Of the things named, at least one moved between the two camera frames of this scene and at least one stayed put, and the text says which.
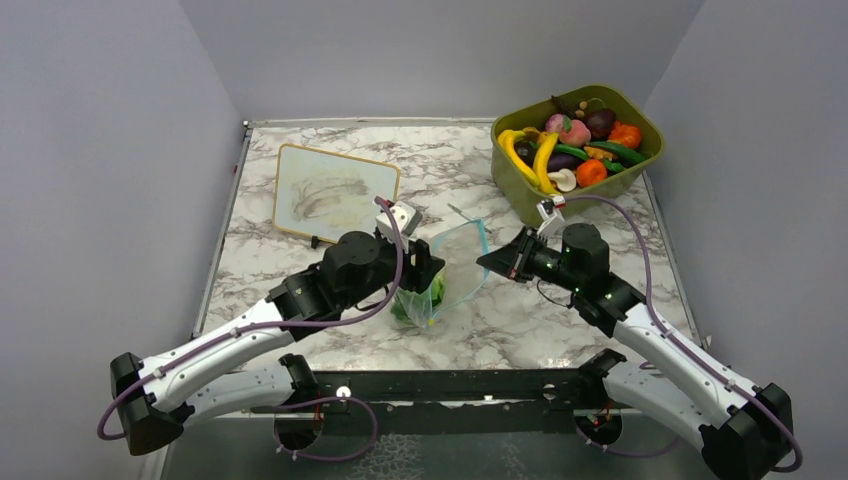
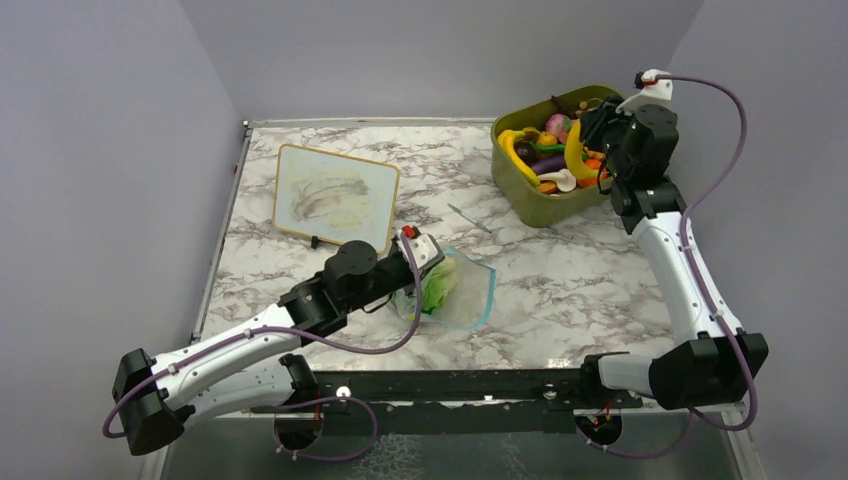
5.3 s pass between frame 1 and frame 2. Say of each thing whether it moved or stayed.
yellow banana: moved
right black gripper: moved
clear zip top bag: moved
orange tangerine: stayed
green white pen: stayed
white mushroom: stayed
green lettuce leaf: moved
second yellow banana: stayed
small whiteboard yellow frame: stayed
